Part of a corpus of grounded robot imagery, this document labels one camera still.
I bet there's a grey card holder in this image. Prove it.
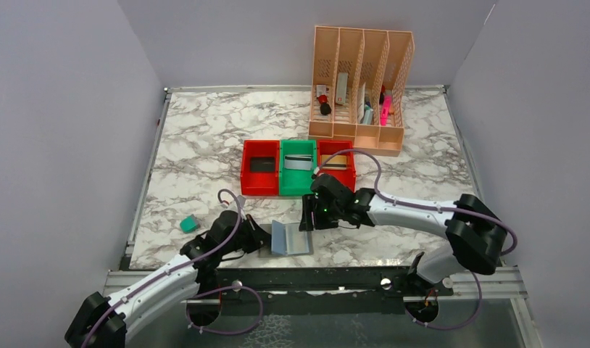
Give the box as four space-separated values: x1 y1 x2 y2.
258 220 314 258

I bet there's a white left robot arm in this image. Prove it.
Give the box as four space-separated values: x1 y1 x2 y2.
65 210 271 347

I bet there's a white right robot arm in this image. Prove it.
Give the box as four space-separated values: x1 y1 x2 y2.
299 174 509 289

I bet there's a gold striped card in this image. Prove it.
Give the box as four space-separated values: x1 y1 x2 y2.
320 154 349 170

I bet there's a silver striped card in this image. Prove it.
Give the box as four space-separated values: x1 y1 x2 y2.
283 154 313 170

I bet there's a black card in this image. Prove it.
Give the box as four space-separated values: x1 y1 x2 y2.
249 157 275 173

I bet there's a red plastic bin right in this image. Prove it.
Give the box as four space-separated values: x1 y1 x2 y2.
317 140 357 191

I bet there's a red plastic bin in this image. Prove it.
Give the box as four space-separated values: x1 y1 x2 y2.
240 140 280 196
317 140 357 191

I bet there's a teal eraser block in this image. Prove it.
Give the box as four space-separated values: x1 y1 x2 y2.
179 215 199 233

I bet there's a green plastic bin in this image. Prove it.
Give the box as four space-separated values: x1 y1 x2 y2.
278 140 317 196

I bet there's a red plastic bin left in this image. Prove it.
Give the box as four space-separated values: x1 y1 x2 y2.
240 140 280 196

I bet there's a red black marker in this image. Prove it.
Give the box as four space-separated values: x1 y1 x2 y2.
317 94 332 116

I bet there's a teal pen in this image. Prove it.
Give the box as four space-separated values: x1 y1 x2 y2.
360 104 373 125

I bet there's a white red box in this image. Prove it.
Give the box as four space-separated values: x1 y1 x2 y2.
335 72 349 105

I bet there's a pink highlighter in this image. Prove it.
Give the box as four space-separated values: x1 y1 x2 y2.
379 94 392 126

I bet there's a peach desk organizer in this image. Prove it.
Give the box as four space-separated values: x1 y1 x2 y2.
308 25 415 157

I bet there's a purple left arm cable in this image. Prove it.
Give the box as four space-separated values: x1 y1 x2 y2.
81 188 265 348

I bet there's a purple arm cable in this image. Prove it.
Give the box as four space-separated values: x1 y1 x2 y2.
81 188 265 348
314 149 518 332

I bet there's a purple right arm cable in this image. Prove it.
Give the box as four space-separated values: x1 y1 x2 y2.
314 149 518 332

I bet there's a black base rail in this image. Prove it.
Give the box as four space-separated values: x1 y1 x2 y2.
185 266 453 320

